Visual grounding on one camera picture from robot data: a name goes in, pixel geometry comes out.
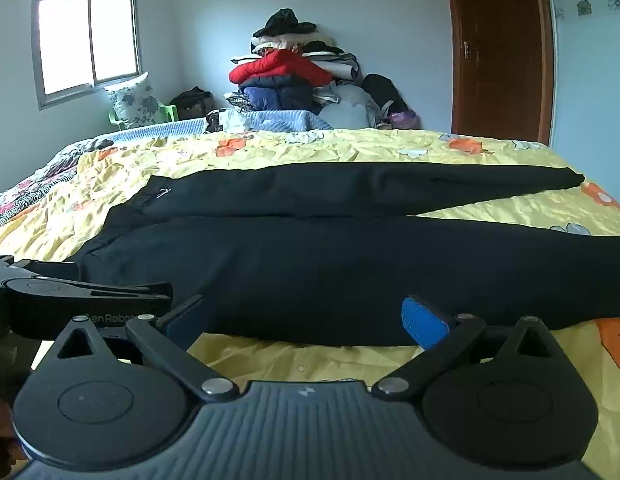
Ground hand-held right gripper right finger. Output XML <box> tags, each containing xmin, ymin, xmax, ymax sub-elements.
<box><xmin>372</xmin><ymin>296</ymin><xmax>566</xmax><ymax>403</ymax></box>

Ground black backpack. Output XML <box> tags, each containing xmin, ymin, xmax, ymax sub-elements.
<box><xmin>362</xmin><ymin>73</ymin><xmax>409</xmax><ymax>116</ymax></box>

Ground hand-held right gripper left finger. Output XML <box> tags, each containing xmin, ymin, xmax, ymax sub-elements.
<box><xmin>52</xmin><ymin>294</ymin><xmax>241</xmax><ymax>404</ymax></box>

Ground purple bag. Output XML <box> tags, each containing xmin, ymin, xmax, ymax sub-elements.
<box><xmin>389</xmin><ymin>110</ymin><xmax>421</xmax><ymax>131</ymax></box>

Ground floral print pillow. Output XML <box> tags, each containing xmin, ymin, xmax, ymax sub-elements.
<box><xmin>104</xmin><ymin>72</ymin><xmax>159</xmax><ymax>130</ymax></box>

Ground yellow floral bedsheet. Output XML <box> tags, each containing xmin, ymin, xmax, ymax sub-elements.
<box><xmin>0</xmin><ymin>127</ymin><xmax>620</xmax><ymax>466</ymax></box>

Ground brown wooden door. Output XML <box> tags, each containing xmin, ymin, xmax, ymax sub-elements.
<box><xmin>444</xmin><ymin>0</ymin><xmax>556</xmax><ymax>145</ymax></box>

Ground black duffel bag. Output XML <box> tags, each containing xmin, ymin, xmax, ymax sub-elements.
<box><xmin>170</xmin><ymin>87</ymin><xmax>217</xmax><ymax>121</ymax></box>

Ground folded beige clothes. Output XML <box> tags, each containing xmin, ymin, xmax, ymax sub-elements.
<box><xmin>251</xmin><ymin>34</ymin><xmax>335</xmax><ymax>57</ymax></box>

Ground floral patterned quilt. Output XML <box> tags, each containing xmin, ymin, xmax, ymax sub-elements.
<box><xmin>0</xmin><ymin>139</ymin><xmax>115</xmax><ymax>233</ymax></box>

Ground grey bag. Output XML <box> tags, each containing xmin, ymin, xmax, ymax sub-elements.
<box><xmin>317</xmin><ymin>85</ymin><xmax>377</xmax><ymax>130</ymax></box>

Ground window with grey frame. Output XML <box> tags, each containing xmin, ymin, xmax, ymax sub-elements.
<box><xmin>30</xmin><ymin>0</ymin><xmax>143</xmax><ymax>111</ymax></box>

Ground black garment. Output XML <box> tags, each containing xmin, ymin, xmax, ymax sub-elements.
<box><xmin>265</xmin><ymin>8</ymin><xmax>317</xmax><ymax>39</ymax></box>

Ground black and white clothes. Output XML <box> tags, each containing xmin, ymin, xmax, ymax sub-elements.
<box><xmin>305</xmin><ymin>42</ymin><xmax>361</xmax><ymax>82</ymax></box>

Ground red puffer jacket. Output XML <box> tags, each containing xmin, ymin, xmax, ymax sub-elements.
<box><xmin>229</xmin><ymin>49</ymin><xmax>333</xmax><ymax>87</ymax></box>

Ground black pants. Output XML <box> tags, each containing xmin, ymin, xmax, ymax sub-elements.
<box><xmin>72</xmin><ymin>162</ymin><xmax>616</xmax><ymax>349</ymax></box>

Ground blue quilted blanket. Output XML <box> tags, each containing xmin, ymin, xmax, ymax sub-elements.
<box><xmin>97</xmin><ymin>109</ymin><xmax>335</xmax><ymax>146</ymax></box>

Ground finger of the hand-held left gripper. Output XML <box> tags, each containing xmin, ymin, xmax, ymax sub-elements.
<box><xmin>80</xmin><ymin>281</ymin><xmax>174</xmax><ymax>314</ymax></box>

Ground green plastic chair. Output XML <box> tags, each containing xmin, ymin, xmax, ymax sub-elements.
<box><xmin>108</xmin><ymin>102</ymin><xmax>179</xmax><ymax>131</ymax></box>

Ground white and black cloth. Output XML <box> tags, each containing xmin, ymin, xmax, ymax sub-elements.
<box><xmin>206</xmin><ymin>109</ymin><xmax>251</xmax><ymax>133</ymax></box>

